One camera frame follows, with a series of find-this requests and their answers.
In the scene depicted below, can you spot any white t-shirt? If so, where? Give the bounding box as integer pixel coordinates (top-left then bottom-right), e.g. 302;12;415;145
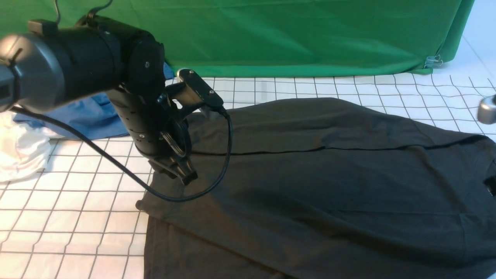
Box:
0;112;57;182

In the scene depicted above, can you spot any green backdrop cloth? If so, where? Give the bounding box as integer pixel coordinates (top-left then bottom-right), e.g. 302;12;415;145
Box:
0;0;476;78

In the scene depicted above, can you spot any metal binder clip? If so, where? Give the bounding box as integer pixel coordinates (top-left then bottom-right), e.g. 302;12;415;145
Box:
424;55;444;69

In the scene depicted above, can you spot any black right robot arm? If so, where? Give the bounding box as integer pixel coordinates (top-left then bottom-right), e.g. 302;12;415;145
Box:
477;95;496;125

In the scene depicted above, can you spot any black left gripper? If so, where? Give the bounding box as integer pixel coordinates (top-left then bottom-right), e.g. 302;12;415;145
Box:
107;88;197;185

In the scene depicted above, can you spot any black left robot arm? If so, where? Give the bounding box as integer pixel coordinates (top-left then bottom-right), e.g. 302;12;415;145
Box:
1;17;202;185

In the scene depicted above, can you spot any dark gray long-sleeve top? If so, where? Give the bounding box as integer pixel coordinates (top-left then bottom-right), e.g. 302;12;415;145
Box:
137;98;496;279

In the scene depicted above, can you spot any blue t-shirt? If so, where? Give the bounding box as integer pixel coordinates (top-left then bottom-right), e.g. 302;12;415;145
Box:
14;62;175;140

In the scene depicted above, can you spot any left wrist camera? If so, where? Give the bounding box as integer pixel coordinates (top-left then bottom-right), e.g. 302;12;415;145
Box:
165;68;226;120

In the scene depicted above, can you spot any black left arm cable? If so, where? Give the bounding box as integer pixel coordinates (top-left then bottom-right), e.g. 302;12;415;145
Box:
10;105;233;203

